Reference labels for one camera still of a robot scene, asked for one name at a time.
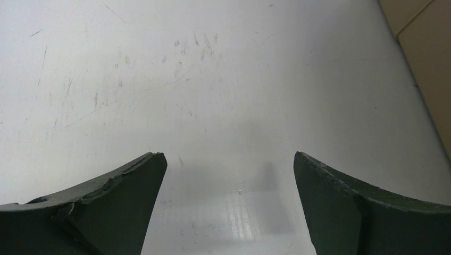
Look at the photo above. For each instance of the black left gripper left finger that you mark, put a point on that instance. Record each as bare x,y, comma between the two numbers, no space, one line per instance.
108,214

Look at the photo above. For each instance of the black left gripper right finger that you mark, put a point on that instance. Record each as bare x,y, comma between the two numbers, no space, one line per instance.
345,215

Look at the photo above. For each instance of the tan plastic tool box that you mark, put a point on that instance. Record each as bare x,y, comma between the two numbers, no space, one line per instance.
422,28

